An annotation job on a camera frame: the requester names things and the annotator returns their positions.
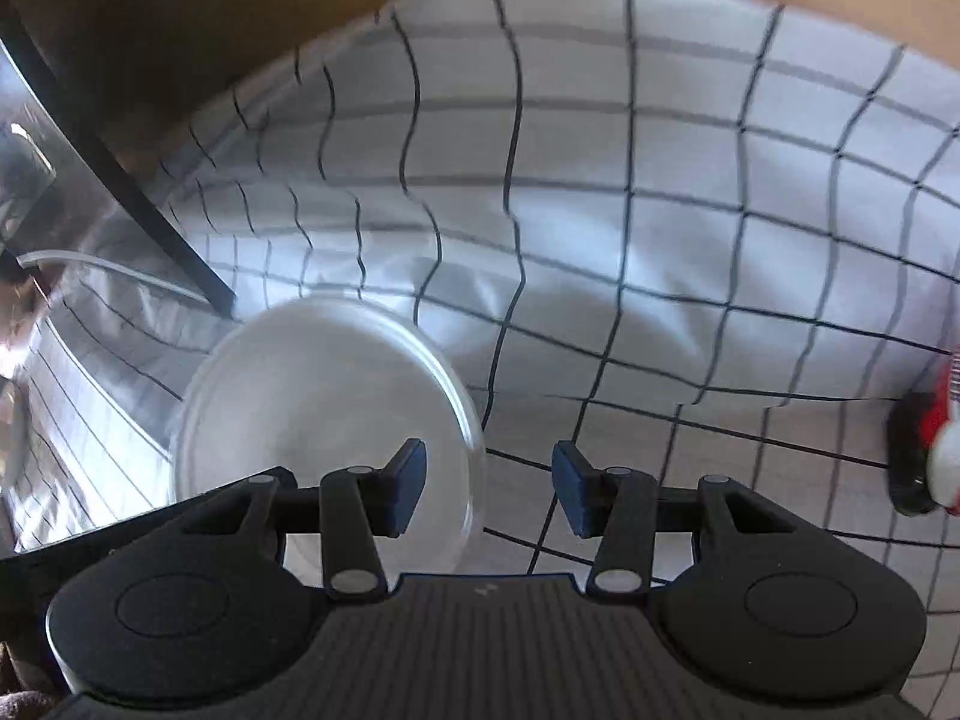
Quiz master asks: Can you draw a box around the red figurine toy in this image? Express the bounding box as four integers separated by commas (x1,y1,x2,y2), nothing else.
885,348,960,518

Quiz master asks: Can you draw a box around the white cable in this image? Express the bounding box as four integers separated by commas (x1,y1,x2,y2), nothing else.
16,250,209,306

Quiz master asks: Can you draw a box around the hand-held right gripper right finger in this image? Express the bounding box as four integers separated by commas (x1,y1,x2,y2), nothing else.
550,440,808,605

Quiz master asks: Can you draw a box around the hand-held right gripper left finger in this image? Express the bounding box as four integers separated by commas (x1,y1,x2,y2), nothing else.
176,438,429,605

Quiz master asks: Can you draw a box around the black framed monitor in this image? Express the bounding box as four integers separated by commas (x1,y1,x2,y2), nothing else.
0,0,238,316

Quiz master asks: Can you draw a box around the white checkered tablecloth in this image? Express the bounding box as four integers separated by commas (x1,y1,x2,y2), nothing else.
13,0,960,720

